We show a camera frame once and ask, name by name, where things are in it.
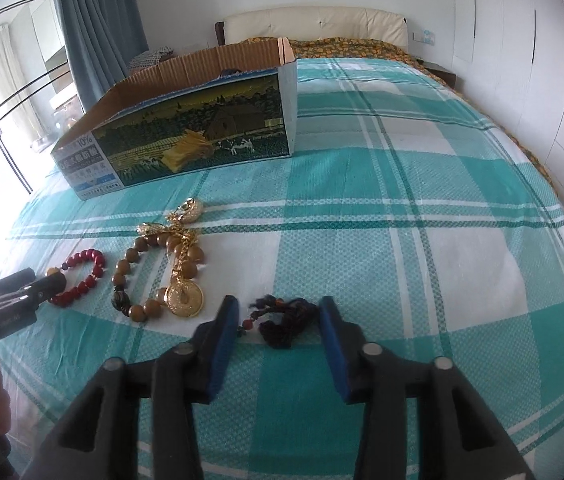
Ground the teal white plaid cloth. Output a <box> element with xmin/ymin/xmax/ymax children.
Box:
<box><xmin>0</xmin><ymin>58</ymin><xmax>564</xmax><ymax>479</ymax></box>

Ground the green pendant dark tassel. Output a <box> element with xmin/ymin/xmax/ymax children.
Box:
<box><xmin>237</xmin><ymin>295</ymin><xmax>318</xmax><ymax>350</ymax></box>

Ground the glass sliding balcony door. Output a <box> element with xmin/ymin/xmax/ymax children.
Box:
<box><xmin>0</xmin><ymin>0</ymin><xmax>83</xmax><ymax>232</ymax></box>

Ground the open cardboard box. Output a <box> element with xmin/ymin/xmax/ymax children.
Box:
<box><xmin>52</xmin><ymin>37</ymin><xmax>298</xmax><ymax>200</ymax></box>

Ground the brown bead gold charm bracelet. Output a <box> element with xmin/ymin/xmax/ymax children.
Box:
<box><xmin>110</xmin><ymin>197</ymin><xmax>207</xmax><ymax>325</ymax></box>

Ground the white built-in wardrobe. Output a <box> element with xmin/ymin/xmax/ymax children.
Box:
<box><xmin>452</xmin><ymin>0</ymin><xmax>564</xmax><ymax>188</ymax></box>

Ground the dark wooden right nightstand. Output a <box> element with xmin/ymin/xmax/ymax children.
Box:
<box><xmin>421</xmin><ymin>61</ymin><xmax>457</xmax><ymax>89</ymax></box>

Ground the blue curtain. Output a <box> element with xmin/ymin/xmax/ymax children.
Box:
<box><xmin>54</xmin><ymin>0</ymin><xmax>148</xmax><ymax>110</ymax></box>

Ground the cream padded headboard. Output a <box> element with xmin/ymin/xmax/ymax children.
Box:
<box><xmin>215</xmin><ymin>6</ymin><xmax>409</xmax><ymax>52</ymax></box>

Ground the pile of clothes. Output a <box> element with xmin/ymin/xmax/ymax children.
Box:
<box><xmin>129</xmin><ymin>47</ymin><xmax>175</xmax><ymax>74</ymax></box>

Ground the red bead bracelet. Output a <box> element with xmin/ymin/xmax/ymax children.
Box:
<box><xmin>45</xmin><ymin>247</ymin><xmax>107</xmax><ymax>308</ymax></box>

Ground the orange floral bedspread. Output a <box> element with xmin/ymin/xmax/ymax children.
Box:
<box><xmin>283</xmin><ymin>38</ymin><xmax>559</xmax><ymax>216</ymax></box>

